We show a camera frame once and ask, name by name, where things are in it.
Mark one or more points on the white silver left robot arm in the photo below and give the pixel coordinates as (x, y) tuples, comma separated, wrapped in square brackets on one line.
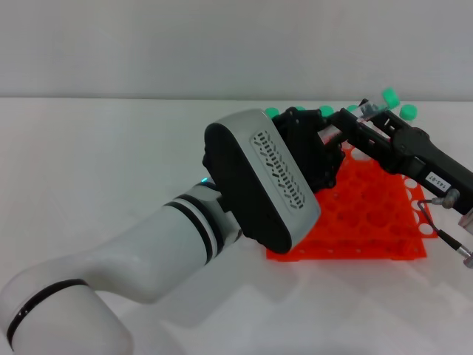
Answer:
[(129, 259)]

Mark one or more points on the white black wrist camera housing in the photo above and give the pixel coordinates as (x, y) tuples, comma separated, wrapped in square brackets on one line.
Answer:
[(258, 177)]

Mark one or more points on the orange test tube rack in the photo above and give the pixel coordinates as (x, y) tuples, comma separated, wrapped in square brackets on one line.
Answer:
[(369, 222)]

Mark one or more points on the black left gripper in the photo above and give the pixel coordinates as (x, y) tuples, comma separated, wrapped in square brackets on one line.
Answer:
[(310, 159)]

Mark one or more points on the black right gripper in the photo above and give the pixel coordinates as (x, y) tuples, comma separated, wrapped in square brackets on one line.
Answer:
[(417, 155)]

